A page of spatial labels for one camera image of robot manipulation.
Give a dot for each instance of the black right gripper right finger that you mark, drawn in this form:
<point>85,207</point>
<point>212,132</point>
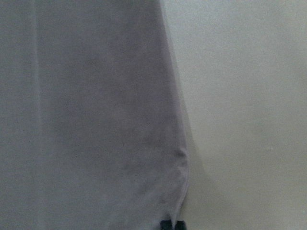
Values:
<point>180,225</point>

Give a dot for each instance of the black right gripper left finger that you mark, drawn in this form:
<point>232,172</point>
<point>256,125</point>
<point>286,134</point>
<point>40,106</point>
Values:
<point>166,225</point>

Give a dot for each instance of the dark brown t-shirt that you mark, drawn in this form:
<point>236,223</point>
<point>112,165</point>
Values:
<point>91,136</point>

